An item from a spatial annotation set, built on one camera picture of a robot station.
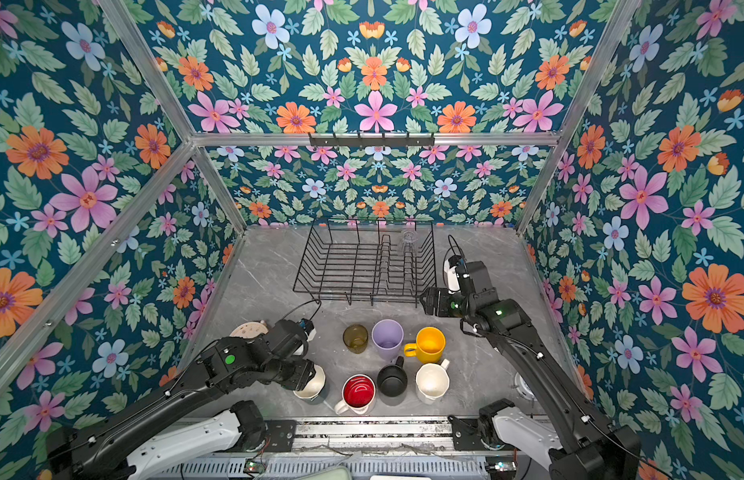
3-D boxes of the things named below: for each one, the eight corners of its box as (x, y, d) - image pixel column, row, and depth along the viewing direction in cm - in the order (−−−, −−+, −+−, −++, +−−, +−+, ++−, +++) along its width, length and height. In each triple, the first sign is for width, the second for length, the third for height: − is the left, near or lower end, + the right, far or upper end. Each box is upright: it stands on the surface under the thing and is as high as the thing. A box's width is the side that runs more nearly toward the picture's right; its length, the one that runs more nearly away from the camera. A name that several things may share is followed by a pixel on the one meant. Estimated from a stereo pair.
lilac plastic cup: (382, 369, 86) (380, 353, 76) (373, 342, 92) (370, 323, 82) (408, 360, 88) (409, 342, 78) (397, 333, 93) (397, 314, 83)
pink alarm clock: (235, 338, 93) (230, 333, 90) (240, 325, 96) (235, 320, 93) (268, 338, 93) (264, 333, 90) (272, 325, 96) (268, 320, 93)
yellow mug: (404, 365, 87) (405, 353, 79) (404, 340, 92) (404, 326, 84) (442, 365, 87) (446, 353, 79) (439, 340, 92) (443, 326, 84)
